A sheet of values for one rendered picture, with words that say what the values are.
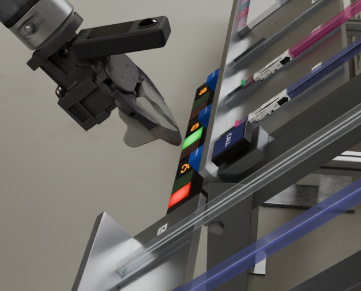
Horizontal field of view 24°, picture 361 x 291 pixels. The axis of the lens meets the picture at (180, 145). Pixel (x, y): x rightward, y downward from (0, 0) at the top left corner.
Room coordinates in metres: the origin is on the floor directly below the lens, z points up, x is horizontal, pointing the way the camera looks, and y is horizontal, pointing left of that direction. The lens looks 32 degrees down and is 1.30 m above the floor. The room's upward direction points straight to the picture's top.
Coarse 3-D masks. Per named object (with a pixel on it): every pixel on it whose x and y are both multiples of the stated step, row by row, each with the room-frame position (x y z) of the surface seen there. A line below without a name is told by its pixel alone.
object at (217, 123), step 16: (240, 0) 1.36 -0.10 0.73; (224, 48) 1.17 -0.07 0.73; (224, 64) 1.11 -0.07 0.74; (224, 80) 1.06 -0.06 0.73; (224, 96) 1.02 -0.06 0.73; (224, 112) 0.98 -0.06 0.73; (208, 128) 0.93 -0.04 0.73; (224, 128) 0.95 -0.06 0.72; (208, 144) 0.89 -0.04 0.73; (208, 160) 0.85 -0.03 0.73
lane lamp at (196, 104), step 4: (208, 92) 1.14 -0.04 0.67; (204, 96) 1.14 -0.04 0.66; (208, 96) 1.13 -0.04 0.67; (196, 100) 1.15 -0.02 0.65; (200, 100) 1.14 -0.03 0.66; (204, 100) 1.12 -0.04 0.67; (196, 104) 1.13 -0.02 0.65; (200, 104) 1.12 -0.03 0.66; (192, 108) 1.13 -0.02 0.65; (196, 108) 1.12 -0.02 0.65
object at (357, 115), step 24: (336, 120) 0.64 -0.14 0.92; (360, 120) 0.63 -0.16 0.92; (312, 144) 0.63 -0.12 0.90; (264, 168) 0.65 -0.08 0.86; (288, 168) 0.64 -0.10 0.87; (240, 192) 0.64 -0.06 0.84; (192, 216) 0.65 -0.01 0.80; (216, 216) 0.64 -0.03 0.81; (168, 240) 0.65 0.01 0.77; (120, 264) 0.66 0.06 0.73
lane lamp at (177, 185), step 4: (192, 172) 0.92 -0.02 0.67; (184, 176) 0.93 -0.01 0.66; (188, 176) 0.92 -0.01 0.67; (192, 176) 0.91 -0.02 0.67; (180, 180) 0.92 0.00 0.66; (184, 180) 0.92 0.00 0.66; (188, 180) 0.91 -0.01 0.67; (176, 184) 0.92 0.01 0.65; (180, 184) 0.91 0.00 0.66; (184, 184) 0.90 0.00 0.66; (172, 188) 0.92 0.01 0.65; (176, 188) 0.91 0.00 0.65; (180, 188) 0.90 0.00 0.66; (172, 192) 0.91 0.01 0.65
